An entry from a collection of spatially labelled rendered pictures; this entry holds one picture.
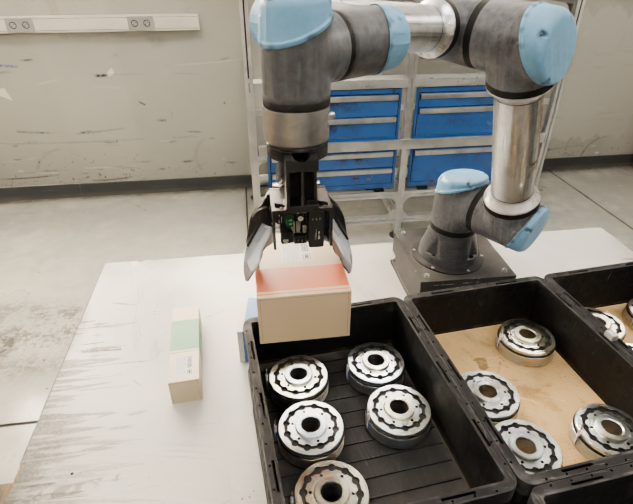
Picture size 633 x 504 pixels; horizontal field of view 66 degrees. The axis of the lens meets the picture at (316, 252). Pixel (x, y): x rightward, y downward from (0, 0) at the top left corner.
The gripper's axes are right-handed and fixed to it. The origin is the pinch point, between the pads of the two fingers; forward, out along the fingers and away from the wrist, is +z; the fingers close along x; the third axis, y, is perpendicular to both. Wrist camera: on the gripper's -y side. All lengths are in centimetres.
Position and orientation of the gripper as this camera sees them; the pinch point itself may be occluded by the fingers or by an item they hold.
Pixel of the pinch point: (298, 273)
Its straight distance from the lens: 68.7
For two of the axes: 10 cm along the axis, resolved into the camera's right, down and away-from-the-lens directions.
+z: 0.0, 8.5, 5.3
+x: 9.9, -0.7, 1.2
